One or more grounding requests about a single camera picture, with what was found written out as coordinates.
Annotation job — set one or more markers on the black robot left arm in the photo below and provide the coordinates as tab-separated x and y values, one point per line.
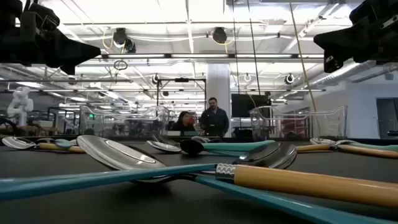
9	46

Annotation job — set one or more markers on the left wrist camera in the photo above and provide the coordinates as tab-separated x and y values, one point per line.
43	17

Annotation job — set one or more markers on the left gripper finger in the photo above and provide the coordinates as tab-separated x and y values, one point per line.
65	43
81	59

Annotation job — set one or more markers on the person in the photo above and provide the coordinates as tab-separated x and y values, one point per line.
183	123
214	121

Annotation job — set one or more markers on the red storage rack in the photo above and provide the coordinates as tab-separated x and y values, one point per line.
295	127

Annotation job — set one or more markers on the white humanoid robot figure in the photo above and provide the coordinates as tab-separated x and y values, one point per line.
20	105

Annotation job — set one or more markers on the white square column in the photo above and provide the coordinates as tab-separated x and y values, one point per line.
218	87

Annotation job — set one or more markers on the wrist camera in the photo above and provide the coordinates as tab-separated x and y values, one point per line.
363	12
43	17

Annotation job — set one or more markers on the silver ventilation duct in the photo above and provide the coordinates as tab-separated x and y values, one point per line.
342	74

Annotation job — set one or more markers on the dark door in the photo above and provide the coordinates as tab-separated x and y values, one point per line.
387	118

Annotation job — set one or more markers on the black monitor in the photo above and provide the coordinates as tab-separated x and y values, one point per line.
248	105

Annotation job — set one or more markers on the clear plastic bin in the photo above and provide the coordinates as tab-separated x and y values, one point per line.
124	124
326	124

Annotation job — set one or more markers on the long horizontal light bar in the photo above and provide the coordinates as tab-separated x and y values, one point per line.
199	56

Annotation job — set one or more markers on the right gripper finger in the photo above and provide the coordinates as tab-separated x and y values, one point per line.
345	35
340	53

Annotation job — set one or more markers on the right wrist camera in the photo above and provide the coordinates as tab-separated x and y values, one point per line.
363	12

